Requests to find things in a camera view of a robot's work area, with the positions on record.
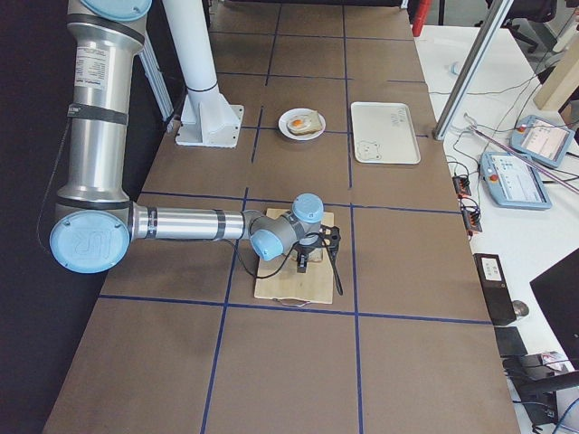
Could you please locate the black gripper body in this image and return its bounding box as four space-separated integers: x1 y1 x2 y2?
294 233 325 258

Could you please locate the white round plate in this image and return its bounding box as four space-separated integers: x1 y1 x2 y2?
278 108 326 141

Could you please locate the wooden cutting board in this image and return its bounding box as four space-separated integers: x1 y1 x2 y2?
250 194 334 305

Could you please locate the metal cutting board handle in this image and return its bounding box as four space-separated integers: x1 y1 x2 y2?
273 298 310 307

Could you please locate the orange black connector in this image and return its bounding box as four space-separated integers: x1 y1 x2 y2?
460 204 482 235
452 175 471 198

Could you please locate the toast with fried egg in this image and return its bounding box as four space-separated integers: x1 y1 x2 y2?
286 111 323 136

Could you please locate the orange black connector lower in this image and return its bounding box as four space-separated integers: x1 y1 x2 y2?
460 204 482 235

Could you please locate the orange black connector upper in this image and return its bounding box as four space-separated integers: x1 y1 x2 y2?
452 175 471 198

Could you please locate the white rectangular tray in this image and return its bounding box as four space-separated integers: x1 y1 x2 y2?
350 101 421 165

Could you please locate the aluminium frame post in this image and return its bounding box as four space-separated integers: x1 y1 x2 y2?
433 0 514 141

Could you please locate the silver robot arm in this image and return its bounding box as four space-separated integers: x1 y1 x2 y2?
50 1 328 273

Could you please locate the near teach pendant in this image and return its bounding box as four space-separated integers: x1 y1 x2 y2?
480 152 552 210

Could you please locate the black monitor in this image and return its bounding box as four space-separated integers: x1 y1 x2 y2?
530 251 579 368

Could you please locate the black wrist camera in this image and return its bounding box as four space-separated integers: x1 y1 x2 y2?
321 225 341 253

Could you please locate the black box with labels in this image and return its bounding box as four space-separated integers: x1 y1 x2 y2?
473 253 517 326

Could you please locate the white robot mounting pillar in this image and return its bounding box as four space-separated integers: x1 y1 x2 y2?
163 0 244 148

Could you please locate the teach pendant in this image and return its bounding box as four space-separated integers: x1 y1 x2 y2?
510 115 574 168
480 152 552 210

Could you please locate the far teach pendant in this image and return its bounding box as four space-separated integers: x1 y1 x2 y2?
510 115 574 168

